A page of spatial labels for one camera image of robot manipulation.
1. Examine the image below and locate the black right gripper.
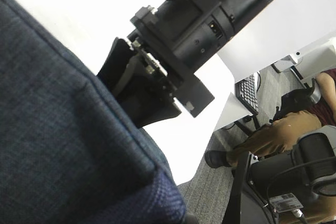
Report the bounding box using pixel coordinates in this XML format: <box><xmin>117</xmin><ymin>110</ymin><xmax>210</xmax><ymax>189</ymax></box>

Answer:
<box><xmin>97</xmin><ymin>0</ymin><xmax>234</xmax><ymax>128</ymax></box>

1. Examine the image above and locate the dark blue lunch bag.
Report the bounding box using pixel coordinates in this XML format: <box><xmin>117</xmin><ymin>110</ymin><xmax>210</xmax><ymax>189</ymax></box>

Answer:
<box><xmin>1</xmin><ymin>0</ymin><xmax>186</xmax><ymax>223</ymax></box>

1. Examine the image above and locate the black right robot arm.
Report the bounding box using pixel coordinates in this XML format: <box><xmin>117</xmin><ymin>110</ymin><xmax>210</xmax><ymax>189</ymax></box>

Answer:
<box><xmin>98</xmin><ymin>0</ymin><xmax>273</xmax><ymax>127</ymax></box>

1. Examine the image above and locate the black keyboard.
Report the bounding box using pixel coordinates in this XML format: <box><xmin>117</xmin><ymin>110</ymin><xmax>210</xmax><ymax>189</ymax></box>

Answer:
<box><xmin>235</xmin><ymin>74</ymin><xmax>259</xmax><ymax>115</ymax></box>

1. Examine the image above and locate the seated person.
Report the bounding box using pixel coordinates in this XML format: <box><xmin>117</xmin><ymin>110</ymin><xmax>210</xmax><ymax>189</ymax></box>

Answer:
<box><xmin>204</xmin><ymin>68</ymin><xmax>335</xmax><ymax>168</ymax></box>

